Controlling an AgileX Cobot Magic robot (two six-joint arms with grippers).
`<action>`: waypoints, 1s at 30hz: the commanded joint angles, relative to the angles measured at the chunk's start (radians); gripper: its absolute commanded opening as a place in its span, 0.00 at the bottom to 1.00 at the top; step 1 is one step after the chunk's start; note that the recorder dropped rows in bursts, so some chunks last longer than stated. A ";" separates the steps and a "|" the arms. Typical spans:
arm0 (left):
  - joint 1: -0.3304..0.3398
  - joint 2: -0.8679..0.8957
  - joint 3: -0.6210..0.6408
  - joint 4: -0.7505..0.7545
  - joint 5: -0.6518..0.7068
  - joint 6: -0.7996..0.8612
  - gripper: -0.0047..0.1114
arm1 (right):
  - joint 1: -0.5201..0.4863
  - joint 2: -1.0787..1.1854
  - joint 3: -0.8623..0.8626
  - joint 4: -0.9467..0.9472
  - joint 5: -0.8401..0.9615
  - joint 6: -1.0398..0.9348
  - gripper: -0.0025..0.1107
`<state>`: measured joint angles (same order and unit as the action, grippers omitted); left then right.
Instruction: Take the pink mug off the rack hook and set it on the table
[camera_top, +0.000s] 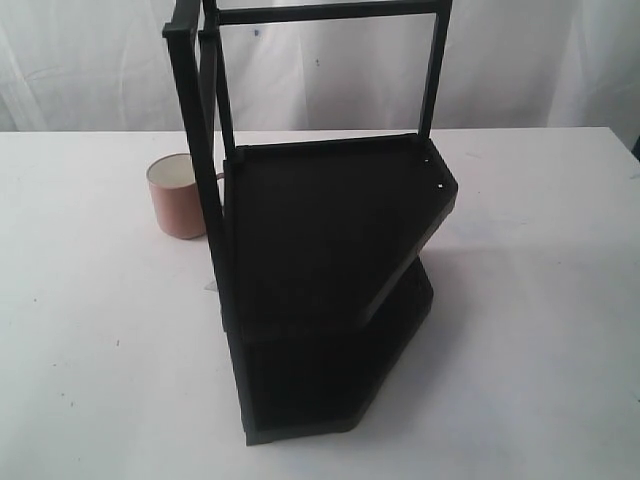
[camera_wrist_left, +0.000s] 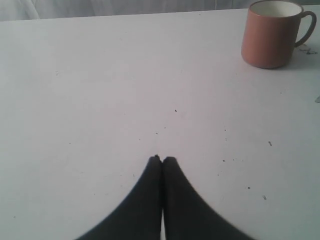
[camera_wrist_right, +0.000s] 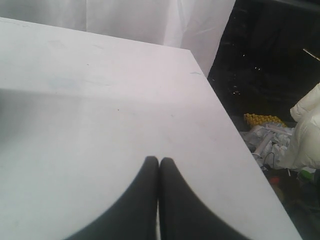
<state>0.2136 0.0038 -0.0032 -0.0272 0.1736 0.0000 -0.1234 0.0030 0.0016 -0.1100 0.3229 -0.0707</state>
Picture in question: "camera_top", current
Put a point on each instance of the pink ceramic mug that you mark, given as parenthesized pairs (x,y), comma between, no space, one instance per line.
(175,196)

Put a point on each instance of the black two-tier shelf rack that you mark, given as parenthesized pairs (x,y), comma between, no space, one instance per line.
(315,245)

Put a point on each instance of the white backdrop cloth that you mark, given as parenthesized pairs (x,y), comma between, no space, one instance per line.
(103,65)

